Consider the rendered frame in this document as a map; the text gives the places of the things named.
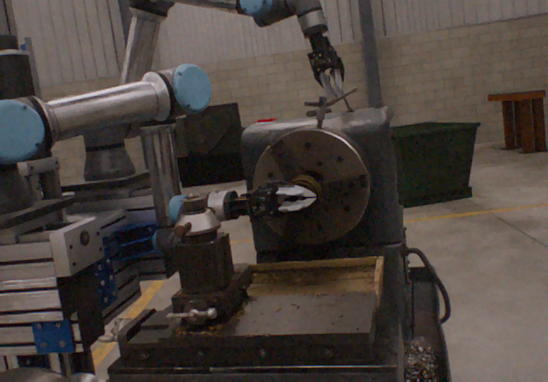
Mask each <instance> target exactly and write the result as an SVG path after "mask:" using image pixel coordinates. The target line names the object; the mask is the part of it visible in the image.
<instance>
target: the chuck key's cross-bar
mask: <svg viewBox="0 0 548 382"><path fill-rule="evenodd" d="M357 90H358V87H353V88H351V89H350V90H348V91H347V92H346V93H344V94H342V95H340V96H339V97H337V98H334V99H333V100H332V101H329V102H326V107H331V106H332V105H333V104H335V103H336V102H337V101H339V100H341V99H344V98H346V97H348V95H350V94H352V93H353V92H355V91H357ZM303 105H304V106H306V107H322V106H323V103H322V102H309V101H306V102H304V103H303Z"/></svg>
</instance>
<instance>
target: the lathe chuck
mask: <svg viewBox="0 0 548 382"><path fill-rule="evenodd" d="M281 139H282V141H283V143H284V144H285V146H286V147H287V148H288V149H289V150H290V151H291V153H293V154H294V156H295V158H296V159H297V161H298V162H299V163H300V164H301V166H302V167H303V170H305V171H314V172H316V173H319V174H320V175H321V176H322V177H323V178H332V177H339V176H356V175H363V174H366V185H368V188H362V189H361V190H360V192H353V193H346V194H342V195H341V196H333V197H329V198H328V199H322V200H321V201H320V203H319V205H318V206H317V207H316V208H315V209H313V210H311V211H310V212H308V213H307V215H306V218H304V221H303V224H302V226H301V229H300V233H299V235H298V237H297V239H296V241H297V242H300V243H306V245H321V243H326V242H332V241H335V240H336V239H338V238H340V237H342V236H345V235H347V234H348V233H349V231H350V230H352V229H353V228H354V226H355V225H357V224H358V223H359V221H360V218H361V217H362V215H363V213H364V211H365V209H366V204H368V201H369V199H370V195H371V190H372V176H371V171H370V167H369V164H368V162H367V161H366V159H365V157H364V154H363V152H362V151H361V149H360V148H359V147H358V146H357V145H356V144H355V143H354V142H353V141H352V140H351V139H350V138H349V137H347V136H346V135H344V134H341V133H339V132H337V131H335V129H332V128H325V127H322V128H316V127H305V128H298V129H296V130H295V131H293V132H290V133H287V134H285V135H283V136H281V137H279V138H278V139H277V140H275V141H274V143H273V144H272V145H271V146H268V147H267V148H266V149H265V150H264V152H263V153H262V156H261V157H260V159H259V162H258V164H257V166H256V171H255V174H253V188H258V187H259V186H262V187H264V186H265V184H266V183H267V182H285V180H284V177H285V176H284V175H283V173H282V172H281V171H279V169H278V167H279V166H278V164H277V163H276V161H275V160H274V159H273V157H272V156H271V155H270V153H271V152H272V150H271V147H272V146H274V145H275V144H276V143H277V141H279V140H281ZM286 220H287V217H285V218H273V220H271V221H266V222H267V223H268V224H269V225H270V226H271V227H272V228H273V229H274V230H275V231H276V232H277V233H278V234H279V235H281V236H283V229H284V226H285V224H286V222H287V221H286Z"/></svg>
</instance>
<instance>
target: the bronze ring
mask: <svg viewBox="0 0 548 382"><path fill-rule="evenodd" d="M289 183H290V184H294V185H296V186H299V187H302V188H306V189H308V190H310V191H312V192H314V194H315V195H316V200H315V201H314V202H313V203H311V204H310V205H309V206H307V207H306V208H303V209H301V210H299V211H298V212H296V213H303V212H310V211H311V210H313V209H315V208H316V207H317V206H318V205H319V203H320V201H321V200H322V189H321V187H320V185H319V183H318V182H316V180H315V179H314V178H312V177H310V176H297V177H295V178H293V179H291V180H290V182H289ZM299 199H300V198H299V197H296V196H290V197H289V198H284V201H285V200H293V201H295V200H299Z"/></svg>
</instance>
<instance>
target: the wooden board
mask: <svg viewBox="0 0 548 382"><path fill-rule="evenodd" d="M250 266H251V272H252V277H253V276H255V275H253V274H254V273H255V272H257V274H258V276H259V275H262V276H259V277H257V278H259V279H257V278H256V277H255V278H253V281H255V283H254V282H252V284H250V287H248V288H247V295H250V296H251V297H255V296H276V295H297V294H312V292H313V293H314V294H316V293H317V292H320V291H321V292H322V291H323V292H327V293H329V292H333V293H335V292H336V293H338V292H342V291H343V292H351V291H352V292H355V291H357V292H361V291H365V290H369V289H371V290H369V291H376V297H377V308H378V310H379V309H380V301H381V296H382V289H383V279H384V258H383V256H379V257H378V258H377V256H367V257H366V258H358V259H357V258H356V259H343V260H340V259H337V260H312V261H290V262H286V263H285V262H278V263H277V262H276V263H264V264H252V265H251V264H250ZM357 266H358V267H359V269H362V272H359V269H358V271H357V268H358V267H357ZM362 266H365V267H366V268H372V269H370V272H365V273H364V272H363V271H364V269H363V268H361V267H362ZM370 266H376V267H374V270H373V267H370ZM335 267H336V268H337V267H339V269H336V268H335ZM340 267H341V269H340ZM344 267H346V268H348V269H346V271H345V268H344ZM351 267H353V271H351V269H352V268H351ZM355 267H356V268H355ZM306 268H307V269H306ZM314 268H315V271H314ZM319 268H321V269H322V271H321V269H319ZM326 268H331V269H326ZM332 268H334V271H333V269H332ZM349 268H350V269H349ZM354 268H355V269H354ZM290 269H291V271H290ZM300 269H301V272H299V271H300ZM302 269H304V271H303V270H302ZM310 269H312V270H311V271H310ZM316 269H319V270H318V271H317V272H316ZM323 269H324V270H323ZM277 271H279V272H282V271H283V273H279V272H277ZM289 271H290V272H292V271H293V273H288V272H289ZM309 271H310V272H309ZM326 271H327V272H326ZM262 272H263V273H265V274H264V275H263V273H262ZM266 272H268V273H266ZM275 272H276V273H275ZM315 272H316V274H317V275H316V274H315ZM320 272H322V273H320ZM325 272H326V273H325ZM339 272H341V273H342V274H341V273H339ZM343 272H345V273H343ZM348 272H349V273H348ZM352 272H353V273H352ZM272 273H275V276H277V275H279V276H282V277H283V275H284V277H283V279H282V280H283V281H281V283H277V280H281V278H278V279H274V277H275V276H274V275H272ZM284 273H285V274H284ZM303 273H306V274H303ZM312 273H313V274H314V275H316V277H315V278H313V277H312V276H314V275H313V274H312ZM319 273H320V274H324V275H323V276H322V275H320V274H319ZM357 273H358V274H357ZM363 273H364V274H363ZM291 274H294V275H291ZM296 274H298V275H297V277H298V278H297V279H294V280H293V278H295V275H296ZM301 274H302V275H301ZM309 274H311V275H309ZM331 274H332V275H340V274H341V275H340V276H341V277H339V276H335V278H331V277H334V276H331ZM265 275H266V276H265ZM287 275H288V276H287ZM349 275H351V276H352V277H351V276H349ZM368 275H371V276H368ZM272 276H274V277H272ZM285 276H287V277H286V278H285ZM302 276H303V278H302ZM306 276H307V277H306ZM309 276H310V277H309ZM319 276H321V277H319ZM329 276H330V277H329ZM361 276H362V277H361ZM363 276H364V277H363ZM367 276H368V277H367ZM260 277H262V278H263V280H262V281H263V283H262V281H261V278H260ZM265 277H268V278H265ZM270 277H271V278H270ZM288 277H289V278H288ZM344 277H346V278H344ZM357 277H358V278H357ZM350 278H351V279H352V280H351V279H350ZM360 278H361V279H360ZM372 278H373V279H372ZM268 279H269V280H268ZM270 279H271V280H273V279H274V280H275V281H272V283H271V282H270V281H271V280H270ZM370 279H371V280H370ZM265 280H268V281H266V283H265ZM364 280H366V281H364ZM256 281H257V283H256ZM348 281H349V283H348ZM370 281H372V284H371V285H370ZM376 281H378V282H377V283H376ZM268 285H269V287H268ZM367 285H368V286H369V287H368V286H367ZM373 285H376V286H375V287H374V286H373ZM263 286H264V287H263ZM365 286H366V287H365ZM336 287H337V289H336ZM341 287H342V288H341ZM252 288H254V289H252ZM367 288H368V289H367ZM340 289H341V291H340ZM345 289H346V290H347V291H346V290H345ZM374 289H376V290H374ZM271 290H272V291H271ZM327 290H328V291H327ZM321 292H320V293H321ZM250 296H249V297H250Z"/></svg>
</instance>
